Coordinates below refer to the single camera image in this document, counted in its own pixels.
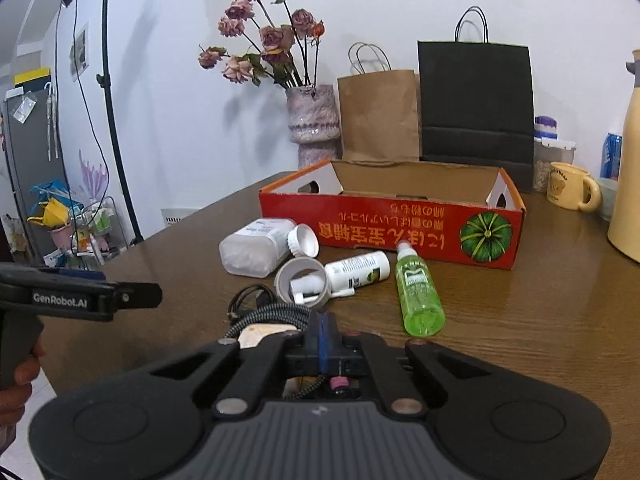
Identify grey ceramic cup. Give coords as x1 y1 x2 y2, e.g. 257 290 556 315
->
595 177 621 223

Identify cream flat object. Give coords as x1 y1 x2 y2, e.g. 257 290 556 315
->
238 323 298 350

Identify yellow bear mug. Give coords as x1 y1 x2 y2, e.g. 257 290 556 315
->
548 161 603 214

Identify green spray bottle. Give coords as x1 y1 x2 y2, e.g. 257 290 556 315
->
395 240 446 338

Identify mottled pink ceramic vase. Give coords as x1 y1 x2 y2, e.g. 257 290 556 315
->
285 84 342 171

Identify white spray bottle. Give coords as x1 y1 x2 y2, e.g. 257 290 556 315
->
324 251 391 302

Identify translucent white-capped jar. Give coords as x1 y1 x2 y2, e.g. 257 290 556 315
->
219 217 321 279

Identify purple flower wall sticker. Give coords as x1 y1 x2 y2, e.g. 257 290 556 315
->
77 149 109 202

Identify braided black cable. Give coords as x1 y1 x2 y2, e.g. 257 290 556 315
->
225 284 326 401

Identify grey refrigerator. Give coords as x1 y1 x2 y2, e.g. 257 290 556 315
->
0 81 72 267

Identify black light stand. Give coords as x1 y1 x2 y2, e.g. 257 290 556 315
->
46 0 146 248

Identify dried pink roses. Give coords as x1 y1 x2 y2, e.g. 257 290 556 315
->
197 0 326 89

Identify wall picture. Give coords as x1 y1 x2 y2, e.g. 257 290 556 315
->
69 23 91 82

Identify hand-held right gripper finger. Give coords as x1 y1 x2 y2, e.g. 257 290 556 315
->
324 312 495 420
145 312 325 421

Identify red cardboard box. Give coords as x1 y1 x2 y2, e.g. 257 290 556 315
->
258 158 527 271

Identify person's left hand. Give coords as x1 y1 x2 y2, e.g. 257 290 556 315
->
0 344 44 453

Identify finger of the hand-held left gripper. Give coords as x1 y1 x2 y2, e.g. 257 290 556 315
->
114 282 164 311

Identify clear white-lidded food container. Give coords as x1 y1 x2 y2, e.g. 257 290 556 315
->
531 136 577 193

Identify blue drink can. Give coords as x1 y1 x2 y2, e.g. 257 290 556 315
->
600 133 624 181

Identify grey tape roll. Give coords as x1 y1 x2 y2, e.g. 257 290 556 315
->
273 255 332 309

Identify wire storage rack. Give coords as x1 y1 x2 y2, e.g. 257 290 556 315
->
69 196 122 267

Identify black paper bag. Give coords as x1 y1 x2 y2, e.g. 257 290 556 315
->
417 6 536 194

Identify brown paper bag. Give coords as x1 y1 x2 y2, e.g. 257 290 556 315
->
337 42 422 163

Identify cream thermos jug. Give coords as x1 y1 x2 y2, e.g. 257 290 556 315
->
607 49 640 264

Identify white wall vent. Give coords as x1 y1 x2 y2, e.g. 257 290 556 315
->
160 206 202 234

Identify purple-lidded white jar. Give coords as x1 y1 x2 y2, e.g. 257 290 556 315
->
533 115 559 140

